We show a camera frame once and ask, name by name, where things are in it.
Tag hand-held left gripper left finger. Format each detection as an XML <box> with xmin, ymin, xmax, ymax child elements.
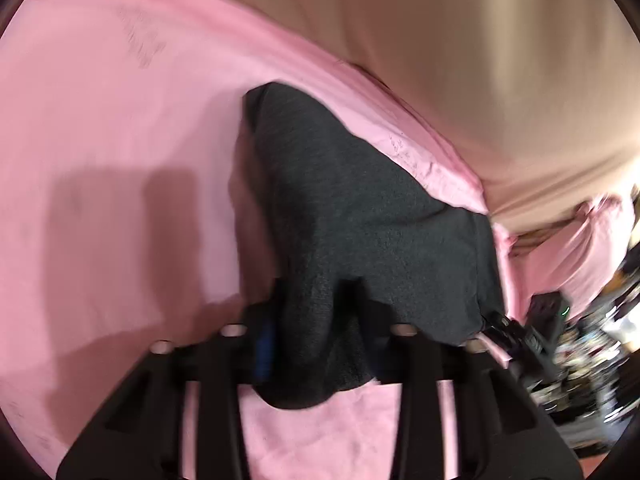
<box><xmin>56</xmin><ymin>280</ymin><xmax>281</xmax><ymax>480</ymax></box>

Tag blurred dark clutter pile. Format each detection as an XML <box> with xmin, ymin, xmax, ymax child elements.
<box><xmin>550</xmin><ymin>240</ymin><xmax>640</xmax><ymax>461</ymax></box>

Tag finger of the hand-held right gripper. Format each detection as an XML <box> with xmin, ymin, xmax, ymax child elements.
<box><xmin>482</xmin><ymin>312</ymin><xmax>526</xmax><ymax>361</ymax></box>

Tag dark grey pants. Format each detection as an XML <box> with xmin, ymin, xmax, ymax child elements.
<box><xmin>243</xmin><ymin>82</ymin><xmax>506</xmax><ymax>408</ymax></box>

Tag pink bed sheet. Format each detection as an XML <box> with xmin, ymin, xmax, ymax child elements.
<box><xmin>0</xmin><ymin>0</ymin><xmax>636</xmax><ymax>480</ymax></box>

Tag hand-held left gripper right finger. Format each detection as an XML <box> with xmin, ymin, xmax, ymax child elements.
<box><xmin>360</xmin><ymin>287</ymin><xmax>583</xmax><ymax>480</ymax></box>

